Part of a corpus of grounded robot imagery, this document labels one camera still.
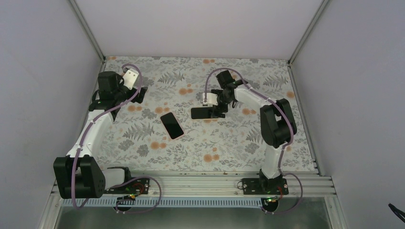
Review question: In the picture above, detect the phone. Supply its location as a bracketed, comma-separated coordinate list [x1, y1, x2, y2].
[160, 112, 184, 140]
[191, 107, 215, 120]

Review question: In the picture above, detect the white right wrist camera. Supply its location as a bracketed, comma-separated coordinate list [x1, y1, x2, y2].
[201, 93, 218, 106]

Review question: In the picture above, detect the aluminium front rail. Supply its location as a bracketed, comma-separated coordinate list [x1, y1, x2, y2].
[50, 172, 337, 198]

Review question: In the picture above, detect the white slotted cable duct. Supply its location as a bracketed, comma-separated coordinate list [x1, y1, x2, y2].
[61, 197, 269, 208]

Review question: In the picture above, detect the black object at corner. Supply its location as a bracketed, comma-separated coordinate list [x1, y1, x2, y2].
[388, 203, 405, 223]

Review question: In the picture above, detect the floral patterned table mat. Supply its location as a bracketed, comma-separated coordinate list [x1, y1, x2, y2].
[98, 56, 315, 172]

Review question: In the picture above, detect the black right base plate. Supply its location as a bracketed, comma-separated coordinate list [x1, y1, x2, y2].
[241, 178, 289, 195]

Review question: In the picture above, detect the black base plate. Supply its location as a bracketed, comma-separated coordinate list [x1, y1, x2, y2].
[241, 178, 289, 195]
[104, 177, 150, 195]

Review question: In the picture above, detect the phone in pink case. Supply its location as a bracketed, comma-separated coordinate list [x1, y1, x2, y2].
[160, 112, 184, 140]

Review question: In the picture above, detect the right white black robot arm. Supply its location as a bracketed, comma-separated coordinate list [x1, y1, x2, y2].
[202, 67, 297, 194]

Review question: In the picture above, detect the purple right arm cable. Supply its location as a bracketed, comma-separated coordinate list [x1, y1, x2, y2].
[203, 67, 304, 216]

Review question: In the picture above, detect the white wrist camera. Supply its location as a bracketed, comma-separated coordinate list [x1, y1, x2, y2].
[122, 68, 139, 90]
[201, 93, 218, 106]

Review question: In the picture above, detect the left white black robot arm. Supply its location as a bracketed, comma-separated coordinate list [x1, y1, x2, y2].
[53, 68, 147, 199]

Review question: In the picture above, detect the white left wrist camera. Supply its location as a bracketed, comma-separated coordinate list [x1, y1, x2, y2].
[122, 68, 139, 90]

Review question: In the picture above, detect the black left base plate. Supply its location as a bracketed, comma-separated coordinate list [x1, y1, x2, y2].
[104, 177, 150, 195]

